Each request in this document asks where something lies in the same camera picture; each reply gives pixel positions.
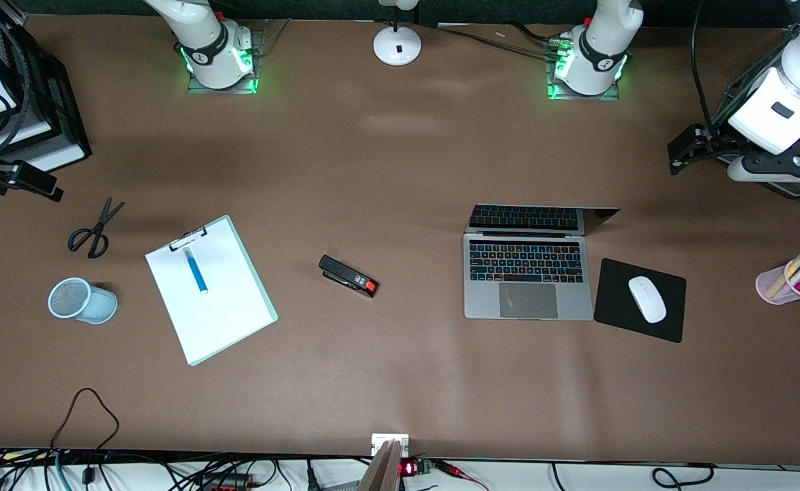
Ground blue marker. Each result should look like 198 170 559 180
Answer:
183 247 209 295

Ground silver laptop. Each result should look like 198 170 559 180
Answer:
463 203 621 321

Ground black scissors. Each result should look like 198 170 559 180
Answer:
68 196 126 260

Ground black stacked paper tray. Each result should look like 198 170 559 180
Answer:
0 12 92 173

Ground light blue mesh cup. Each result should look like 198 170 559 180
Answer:
48 277 119 325

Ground white computer mouse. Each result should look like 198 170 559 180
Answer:
628 276 668 324

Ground pink mesh pen cup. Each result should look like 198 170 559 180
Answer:
756 258 800 305

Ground yellow pen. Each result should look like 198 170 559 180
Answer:
767 254 800 298

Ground black mouse pad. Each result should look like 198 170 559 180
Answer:
593 258 687 344

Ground white paper on clipboard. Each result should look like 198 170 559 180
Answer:
145 220 274 364

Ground teal clipboard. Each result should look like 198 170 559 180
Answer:
144 215 279 367

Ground white round lamp base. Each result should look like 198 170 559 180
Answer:
373 0 422 67

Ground black stapler red tip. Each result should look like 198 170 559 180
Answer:
318 254 379 299

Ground small white box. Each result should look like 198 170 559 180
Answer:
371 434 410 456

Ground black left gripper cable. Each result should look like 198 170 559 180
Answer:
690 0 718 134

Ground black cable bundle on table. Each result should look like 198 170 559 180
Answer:
419 20 572 61

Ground brown looped cable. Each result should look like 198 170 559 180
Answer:
50 387 120 454

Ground tangled black cables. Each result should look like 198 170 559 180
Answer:
0 447 373 491

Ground black coiled cable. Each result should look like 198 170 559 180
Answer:
550 462 717 491

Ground red wire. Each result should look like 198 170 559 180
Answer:
432 460 490 491

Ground brown camera mount post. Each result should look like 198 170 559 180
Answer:
357 440 404 491

